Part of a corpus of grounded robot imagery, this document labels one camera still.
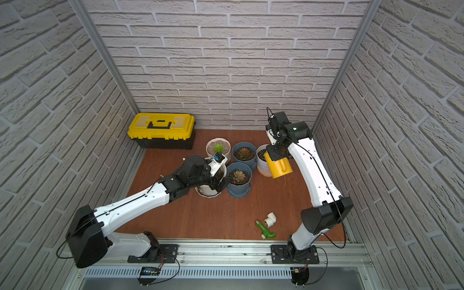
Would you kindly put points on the left controller board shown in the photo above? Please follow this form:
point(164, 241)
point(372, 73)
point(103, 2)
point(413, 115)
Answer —
point(148, 275)

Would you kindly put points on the blue pot succulent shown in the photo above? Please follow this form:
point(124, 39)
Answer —
point(246, 153)
point(241, 175)

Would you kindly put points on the yellow watering can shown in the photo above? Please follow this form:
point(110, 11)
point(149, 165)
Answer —
point(278, 168)

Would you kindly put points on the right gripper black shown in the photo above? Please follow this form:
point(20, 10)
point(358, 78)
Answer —
point(273, 155)

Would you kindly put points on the white pot green succulent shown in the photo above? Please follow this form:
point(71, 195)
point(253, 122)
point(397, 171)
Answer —
point(219, 145)
point(262, 164)

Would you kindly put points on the yellow black toolbox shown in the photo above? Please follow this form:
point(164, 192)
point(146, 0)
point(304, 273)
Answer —
point(163, 131)

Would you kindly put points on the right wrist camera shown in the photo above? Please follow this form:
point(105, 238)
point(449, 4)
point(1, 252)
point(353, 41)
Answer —
point(272, 133)

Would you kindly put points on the right controller board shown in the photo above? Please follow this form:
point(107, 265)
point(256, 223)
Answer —
point(300, 276)

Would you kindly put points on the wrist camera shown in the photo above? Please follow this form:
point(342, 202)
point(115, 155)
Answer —
point(216, 162)
point(272, 133)

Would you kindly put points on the blue pot succulent front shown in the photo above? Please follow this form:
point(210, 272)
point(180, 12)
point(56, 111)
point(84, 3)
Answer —
point(241, 175)

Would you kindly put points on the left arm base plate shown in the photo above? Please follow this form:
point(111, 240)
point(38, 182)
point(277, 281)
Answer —
point(166, 253)

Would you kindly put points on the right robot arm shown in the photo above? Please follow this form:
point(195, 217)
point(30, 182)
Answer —
point(329, 206)

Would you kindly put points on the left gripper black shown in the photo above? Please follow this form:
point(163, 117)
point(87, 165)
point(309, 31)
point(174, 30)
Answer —
point(216, 174)

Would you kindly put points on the aluminium rail frame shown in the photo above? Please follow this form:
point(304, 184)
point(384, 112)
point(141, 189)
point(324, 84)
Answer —
point(227, 259)

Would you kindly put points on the controller board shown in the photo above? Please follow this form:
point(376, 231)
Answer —
point(300, 276)
point(148, 275)

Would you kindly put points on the green pipe fitting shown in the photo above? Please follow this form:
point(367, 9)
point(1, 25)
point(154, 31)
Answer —
point(266, 234)

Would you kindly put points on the white pot green succulent right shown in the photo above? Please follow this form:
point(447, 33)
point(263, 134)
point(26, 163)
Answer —
point(262, 164)

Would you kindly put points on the white pipe elbow fitting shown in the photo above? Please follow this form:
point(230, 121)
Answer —
point(270, 220)

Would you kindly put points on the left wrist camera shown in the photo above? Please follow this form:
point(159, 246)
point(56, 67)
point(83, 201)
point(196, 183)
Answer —
point(216, 162)

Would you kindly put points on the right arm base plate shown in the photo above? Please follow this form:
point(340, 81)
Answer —
point(286, 254)

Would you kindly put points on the white pot green succulent back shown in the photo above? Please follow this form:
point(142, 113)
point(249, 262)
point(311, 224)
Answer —
point(219, 145)

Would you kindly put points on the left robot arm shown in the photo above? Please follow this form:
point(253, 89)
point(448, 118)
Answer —
point(92, 234)

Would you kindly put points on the blue pot succulent back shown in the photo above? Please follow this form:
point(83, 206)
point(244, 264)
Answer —
point(246, 153)

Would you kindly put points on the large white pot succulent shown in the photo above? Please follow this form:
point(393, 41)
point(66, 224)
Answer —
point(205, 191)

